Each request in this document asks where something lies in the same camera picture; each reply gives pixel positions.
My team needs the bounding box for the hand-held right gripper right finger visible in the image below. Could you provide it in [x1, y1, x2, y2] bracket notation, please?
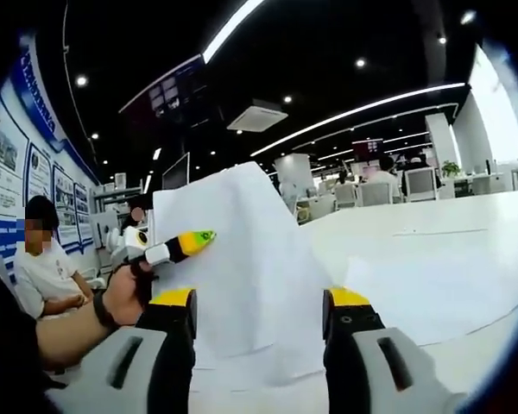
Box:
[321, 285, 468, 414]

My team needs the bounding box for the white ceiling conduit pipe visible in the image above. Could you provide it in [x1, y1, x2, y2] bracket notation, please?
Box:
[61, 0, 100, 165]

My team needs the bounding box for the large bright window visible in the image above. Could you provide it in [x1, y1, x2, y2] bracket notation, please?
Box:
[468, 42, 518, 163]

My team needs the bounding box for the black wristband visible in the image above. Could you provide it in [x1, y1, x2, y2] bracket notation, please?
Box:
[92, 289, 118, 333]

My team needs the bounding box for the ceiling air conditioner vent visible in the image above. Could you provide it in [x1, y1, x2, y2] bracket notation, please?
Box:
[226, 97, 288, 133]

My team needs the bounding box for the white cloth sheet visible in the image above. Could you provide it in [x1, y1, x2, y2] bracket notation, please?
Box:
[152, 161, 344, 385]

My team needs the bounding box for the group of white office chairs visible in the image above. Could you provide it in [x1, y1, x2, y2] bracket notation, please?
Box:
[295, 166, 441, 221]

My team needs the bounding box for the blue white wall poster board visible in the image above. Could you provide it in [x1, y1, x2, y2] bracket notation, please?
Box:
[0, 32, 103, 281]

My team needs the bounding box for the white desktop monitor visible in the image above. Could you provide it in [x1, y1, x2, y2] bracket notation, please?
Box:
[161, 153, 191, 191]

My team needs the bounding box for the person's left hand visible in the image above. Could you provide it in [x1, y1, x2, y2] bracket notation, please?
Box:
[103, 260, 159, 326]

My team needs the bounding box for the small hanging display screen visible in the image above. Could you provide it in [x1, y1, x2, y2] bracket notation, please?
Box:
[352, 138, 384, 161]

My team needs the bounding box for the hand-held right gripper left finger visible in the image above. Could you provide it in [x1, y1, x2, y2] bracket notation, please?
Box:
[46, 285, 199, 414]

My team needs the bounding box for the white storage shelf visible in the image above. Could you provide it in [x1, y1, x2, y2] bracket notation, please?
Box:
[92, 185, 143, 251]

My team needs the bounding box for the long ceiling light strip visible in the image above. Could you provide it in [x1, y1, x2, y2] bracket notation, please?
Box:
[250, 81, 467, 157]
[202, 0, 267, 61]

